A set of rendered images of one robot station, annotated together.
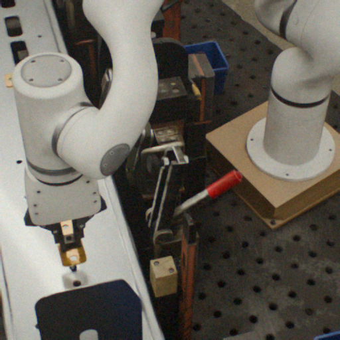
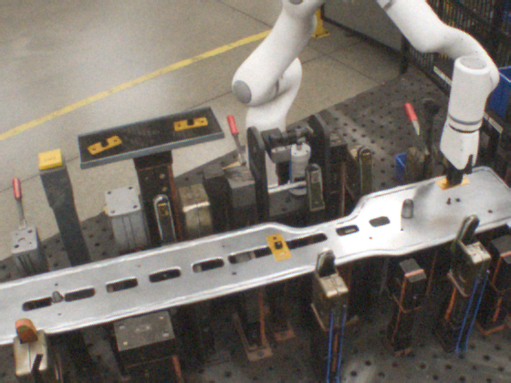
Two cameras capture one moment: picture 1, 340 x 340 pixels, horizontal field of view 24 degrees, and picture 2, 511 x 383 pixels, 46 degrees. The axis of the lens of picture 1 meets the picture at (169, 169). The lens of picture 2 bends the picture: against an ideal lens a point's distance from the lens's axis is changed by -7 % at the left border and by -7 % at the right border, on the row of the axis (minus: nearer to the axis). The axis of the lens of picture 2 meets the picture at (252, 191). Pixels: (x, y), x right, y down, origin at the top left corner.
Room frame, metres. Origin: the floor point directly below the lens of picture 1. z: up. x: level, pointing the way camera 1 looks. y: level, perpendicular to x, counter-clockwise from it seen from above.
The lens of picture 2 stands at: (1.18, 1.35, 2.05)
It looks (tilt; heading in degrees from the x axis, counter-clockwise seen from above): 39 degrees down; 272
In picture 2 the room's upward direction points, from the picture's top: 3 degrees counter-clockwise
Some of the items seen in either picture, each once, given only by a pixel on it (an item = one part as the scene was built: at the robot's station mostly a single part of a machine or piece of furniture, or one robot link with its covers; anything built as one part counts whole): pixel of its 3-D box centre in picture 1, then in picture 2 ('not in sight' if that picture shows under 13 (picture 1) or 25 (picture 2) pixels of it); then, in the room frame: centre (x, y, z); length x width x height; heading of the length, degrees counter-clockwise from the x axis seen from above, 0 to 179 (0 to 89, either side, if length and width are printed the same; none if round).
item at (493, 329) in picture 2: not in sight; (495, 286); (0.59, 0.31, 0.84); 0.11 x 0.10 x 0.28; 107
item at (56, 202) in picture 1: (62, 185); (461, 139); (0.71, 0.15, 1.20); 0.10 x 0.07 x 0.11; 107
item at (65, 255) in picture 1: (69, 240); (453, 181); (0.71, 0.15, 1.07); 0.08 x 0.04 x 0.01; 17
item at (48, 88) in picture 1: (54, 111); (470, 87); (0.71, 0.15, 1.34); 0.09 x 0.08 x 0.13; 48
